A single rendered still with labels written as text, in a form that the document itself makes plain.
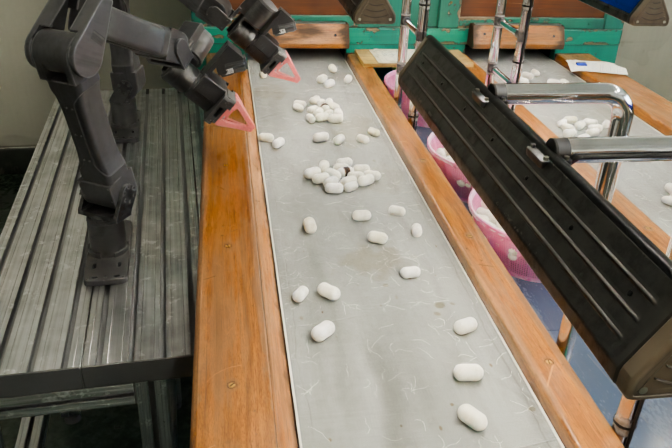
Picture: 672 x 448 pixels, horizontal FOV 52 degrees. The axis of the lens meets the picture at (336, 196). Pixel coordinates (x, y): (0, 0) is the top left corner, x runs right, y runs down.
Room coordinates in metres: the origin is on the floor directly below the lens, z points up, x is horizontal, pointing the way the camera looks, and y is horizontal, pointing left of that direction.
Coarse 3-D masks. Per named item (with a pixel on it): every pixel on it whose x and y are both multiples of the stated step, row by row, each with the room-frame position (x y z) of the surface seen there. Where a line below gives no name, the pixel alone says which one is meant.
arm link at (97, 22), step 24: (48, 0) 1.04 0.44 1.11; (72, 0) 1.06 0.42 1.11; (96, 0) 1.02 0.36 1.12; (48, 24) 1.00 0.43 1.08; (72, 24) 0.99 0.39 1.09; (96, 24) 1.00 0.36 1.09; (120, 24) 1.08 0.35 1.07; (144, 24) 1.14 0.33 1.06; (24, 48) 0.98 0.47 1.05; (72, 48) 0.96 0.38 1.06; (96, 48) 1.00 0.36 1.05; (144, 48) 1.13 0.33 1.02; (168, 48) 1.18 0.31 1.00; (96, 72) 0.99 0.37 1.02
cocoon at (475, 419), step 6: (462, 408) 0.60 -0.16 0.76; (468, 408) 0.60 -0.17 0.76; (474, 408) 0.60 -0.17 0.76; (462, 414) 0.60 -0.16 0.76; (468, 414) 0.60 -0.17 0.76; (474, 414) 0.59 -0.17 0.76; (480, 414) 0.59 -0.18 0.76; (462, 420) 0.60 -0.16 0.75; (468, 420) 0.59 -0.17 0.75; (474, 420) 0.59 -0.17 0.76; (480, 420) 0.59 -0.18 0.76; (486, 420) 0.59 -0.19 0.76; (474, 426) 0.58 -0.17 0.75; (480, 426) 0.58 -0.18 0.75
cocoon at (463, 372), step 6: (456, 366) 0.68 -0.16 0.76; (462, 366) 0.68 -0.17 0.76; (468, 366) 0.68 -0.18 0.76; (474, 366) 0.68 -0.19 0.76; (480, 366) 0.68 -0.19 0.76; (456, 372) 0.67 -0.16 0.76; (462, 372) 0.67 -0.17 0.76; (468, 372) 0.67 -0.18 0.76; (474, 372) 0.67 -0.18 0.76; (480, 372) 0.67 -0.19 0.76; (456, 378) 0.67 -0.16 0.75; (462, 378) 0.67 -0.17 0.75; (468, 378) 0.67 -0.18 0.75; (474, 378) 0.67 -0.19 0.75; (480, 378) 0.67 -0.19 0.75
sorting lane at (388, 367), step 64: (256, 64) 1.98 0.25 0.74; (320, 64) 2.01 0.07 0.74; (256, 128) 1.49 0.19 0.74; (320, 128) 1.50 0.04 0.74; (320, 192) 1.18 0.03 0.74; (384, 192) 1.19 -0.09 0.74; (320, 256) 0.95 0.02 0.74; (384, 256) 0.96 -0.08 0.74; (448, 256) 0.97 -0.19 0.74; (320, 320) 0.78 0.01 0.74; (384, 320) 0.79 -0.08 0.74; (448, 320) 0.80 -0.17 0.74; (320, 384) 0.65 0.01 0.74; (384, 384) 0.66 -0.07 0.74; (448, 384) 0.66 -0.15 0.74; (512, 384) 0.67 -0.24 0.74
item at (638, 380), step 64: (448, 64) 0.83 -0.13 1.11; (448, 128) 0.72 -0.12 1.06; (512, 128) 0.62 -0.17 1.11; (512, 192) 0.55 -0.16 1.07; (576, 192) 0.49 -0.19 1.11; (576, 256) 0.44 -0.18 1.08; (640, 256) 0.40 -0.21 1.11; (576, 320) 0.39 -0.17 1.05; (640, 320) 0.36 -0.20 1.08; (640, 384) 0.33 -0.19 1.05
